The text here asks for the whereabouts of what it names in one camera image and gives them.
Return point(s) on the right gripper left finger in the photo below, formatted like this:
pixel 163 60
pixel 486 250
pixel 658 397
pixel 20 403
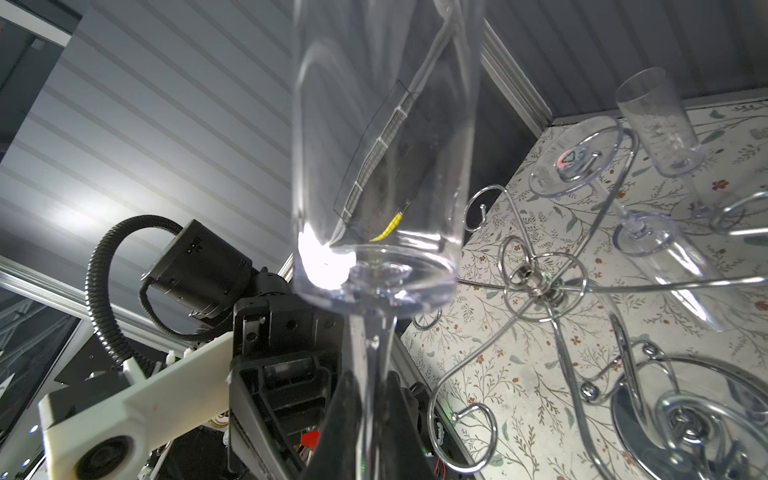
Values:
pixel 337 454

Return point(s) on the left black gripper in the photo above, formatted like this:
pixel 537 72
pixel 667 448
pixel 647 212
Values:
pixel 288 359

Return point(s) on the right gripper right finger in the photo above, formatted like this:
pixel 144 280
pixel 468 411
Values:
pixel 401 455

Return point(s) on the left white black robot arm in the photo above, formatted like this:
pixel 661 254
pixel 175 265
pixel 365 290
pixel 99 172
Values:
pixel 200 270

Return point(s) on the chrome wine glass rack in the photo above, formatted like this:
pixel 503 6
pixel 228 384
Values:
pixel 600 336

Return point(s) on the yellow black striped tool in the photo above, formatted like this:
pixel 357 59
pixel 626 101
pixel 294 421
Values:
pixel 392 225

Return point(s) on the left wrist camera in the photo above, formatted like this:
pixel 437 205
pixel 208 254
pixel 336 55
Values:
pixel 106 427

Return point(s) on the black wire basket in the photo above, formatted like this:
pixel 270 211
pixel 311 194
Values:
pixel 409 163

